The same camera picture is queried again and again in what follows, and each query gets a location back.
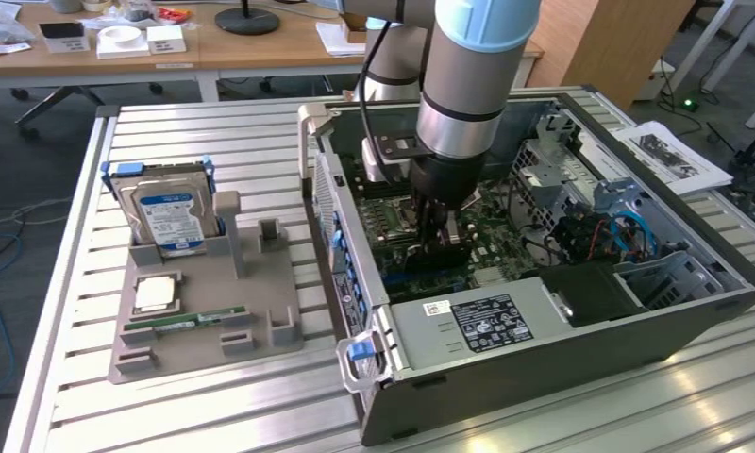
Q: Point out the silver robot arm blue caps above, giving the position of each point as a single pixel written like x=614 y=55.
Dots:
x=466 y=94

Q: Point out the black lamp base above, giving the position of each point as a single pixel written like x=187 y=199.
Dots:
x=248 y=21

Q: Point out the white cube box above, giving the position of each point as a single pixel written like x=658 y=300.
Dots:
x=166 y=40

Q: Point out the silver chipset heatsink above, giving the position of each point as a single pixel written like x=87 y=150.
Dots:
x=493 y=277

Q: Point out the white card red print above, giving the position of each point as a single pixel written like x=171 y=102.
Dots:
x=6 y=48

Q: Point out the white desk papers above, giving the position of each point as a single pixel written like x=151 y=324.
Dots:
x=337 y=42

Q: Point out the blue case release tab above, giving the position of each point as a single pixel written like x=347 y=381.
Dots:
x=361 y=351

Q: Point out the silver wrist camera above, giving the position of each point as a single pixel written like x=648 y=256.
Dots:
x=378 y=165

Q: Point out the office chair base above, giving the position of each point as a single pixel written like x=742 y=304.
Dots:
x=51 y=101

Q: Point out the blue slot latch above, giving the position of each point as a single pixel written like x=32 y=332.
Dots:
x=346 y=262
x=338 y=239

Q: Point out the device with green light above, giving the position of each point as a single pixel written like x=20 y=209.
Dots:
x=689 y=103

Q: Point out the metal drive cage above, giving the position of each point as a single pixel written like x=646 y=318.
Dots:
x=541 y=189

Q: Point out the printed paper stack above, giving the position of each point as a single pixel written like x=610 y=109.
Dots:
x=673 y=160

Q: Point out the wooden desk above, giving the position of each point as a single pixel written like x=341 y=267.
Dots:
x=258 y=52

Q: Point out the metal disk bay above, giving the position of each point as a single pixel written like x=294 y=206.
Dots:
x=668 y=278

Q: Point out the black tripod stand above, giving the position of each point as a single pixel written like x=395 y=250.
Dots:
x=752 y=160

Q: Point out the grey power supply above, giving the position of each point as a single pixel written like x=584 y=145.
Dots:
x=429 y=340

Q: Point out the clear plastic bag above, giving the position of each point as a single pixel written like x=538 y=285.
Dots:
x=0 y=21

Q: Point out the grey parts rack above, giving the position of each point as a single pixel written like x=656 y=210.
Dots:
x=195 y=349

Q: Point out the open dark PC case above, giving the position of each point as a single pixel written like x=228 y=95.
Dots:
x=541 y=377

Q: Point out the black RAM slot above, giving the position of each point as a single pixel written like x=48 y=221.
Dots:
x=383 y=192

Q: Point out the cardboard box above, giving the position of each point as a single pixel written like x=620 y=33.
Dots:
x=354 y=23

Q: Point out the white table frame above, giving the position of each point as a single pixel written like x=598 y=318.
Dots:
x=713 y=38

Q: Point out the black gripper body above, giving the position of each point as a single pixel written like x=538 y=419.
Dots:
x=447 y=179

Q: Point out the silver CPU chip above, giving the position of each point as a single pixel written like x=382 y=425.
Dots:
x=152 y=292

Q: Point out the grey cup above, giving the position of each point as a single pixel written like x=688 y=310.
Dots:
x=66 y=5

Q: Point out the white box black top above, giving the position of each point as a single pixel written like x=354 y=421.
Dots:
x=64 y=38

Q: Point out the white tape roll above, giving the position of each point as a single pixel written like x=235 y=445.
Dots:
x=119 y=35

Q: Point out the hard disk in blue carrier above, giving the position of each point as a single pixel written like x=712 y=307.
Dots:
x=163 y=212

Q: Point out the white bowl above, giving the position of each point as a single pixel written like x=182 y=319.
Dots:
x=95 y=5

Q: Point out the green RAM stick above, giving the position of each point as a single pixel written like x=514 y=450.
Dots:
x=403 y=244
x=183 y=320

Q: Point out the green motherboard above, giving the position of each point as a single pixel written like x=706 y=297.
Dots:
x=503 y=245

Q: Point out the red small items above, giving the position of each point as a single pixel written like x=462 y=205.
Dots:
x=171 y=15

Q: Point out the graphics card with metal bracket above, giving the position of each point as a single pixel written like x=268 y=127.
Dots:
x=437 y=266

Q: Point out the CPU socket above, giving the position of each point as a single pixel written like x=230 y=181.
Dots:
x=406 y=214

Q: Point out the white flat box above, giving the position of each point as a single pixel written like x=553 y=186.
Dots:
x=123 y=51

